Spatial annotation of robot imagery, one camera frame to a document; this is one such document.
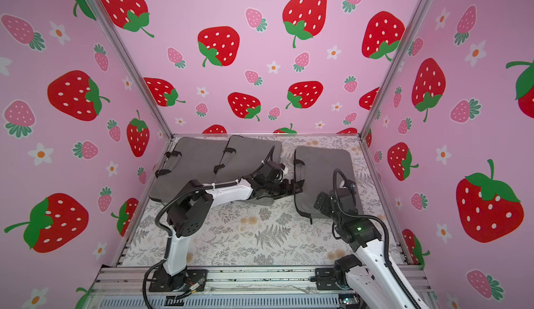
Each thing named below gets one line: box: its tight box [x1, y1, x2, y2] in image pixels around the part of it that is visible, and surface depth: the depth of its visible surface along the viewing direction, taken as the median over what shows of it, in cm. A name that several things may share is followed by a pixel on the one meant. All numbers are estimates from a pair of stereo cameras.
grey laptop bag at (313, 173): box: [294, 146, 364, 219], surface depth 107 cm
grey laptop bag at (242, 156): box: [212, 135, 282, 187], surface depth 109 cm
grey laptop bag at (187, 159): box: [149, 137, 232, 204], surface depth 106 cm
